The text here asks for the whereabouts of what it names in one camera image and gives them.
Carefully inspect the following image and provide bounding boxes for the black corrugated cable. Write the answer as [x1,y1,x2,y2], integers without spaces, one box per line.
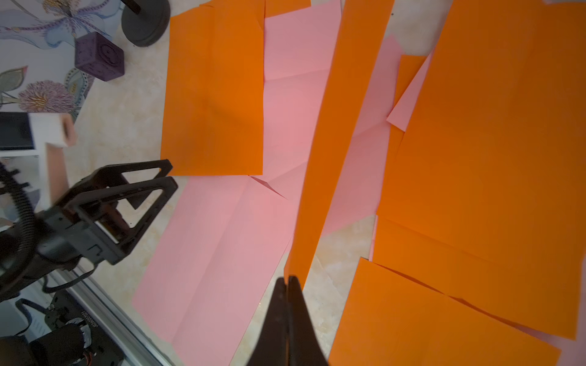
[0,164,40,294]

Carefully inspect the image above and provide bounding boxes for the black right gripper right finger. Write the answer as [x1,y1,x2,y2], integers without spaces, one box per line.
[287,276,328,366]

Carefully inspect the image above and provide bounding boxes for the blue microphone on stand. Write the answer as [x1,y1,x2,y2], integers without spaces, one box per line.
[121,0,171,47]

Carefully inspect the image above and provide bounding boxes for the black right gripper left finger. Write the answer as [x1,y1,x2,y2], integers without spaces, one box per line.
[247,278,288,366]

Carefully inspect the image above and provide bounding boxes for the purple cube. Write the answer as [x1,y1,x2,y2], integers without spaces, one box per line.
[75,32,125,82]

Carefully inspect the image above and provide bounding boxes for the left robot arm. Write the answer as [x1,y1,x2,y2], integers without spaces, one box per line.
[1,160,178,365]

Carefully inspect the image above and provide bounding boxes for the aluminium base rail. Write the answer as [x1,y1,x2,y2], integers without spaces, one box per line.
[65,278,173,365]

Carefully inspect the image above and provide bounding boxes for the large pink paper sheet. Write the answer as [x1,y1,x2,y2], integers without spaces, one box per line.
[133,176,297,365]

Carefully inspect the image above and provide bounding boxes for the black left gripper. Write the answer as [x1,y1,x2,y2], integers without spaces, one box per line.
[1,160,178,301]

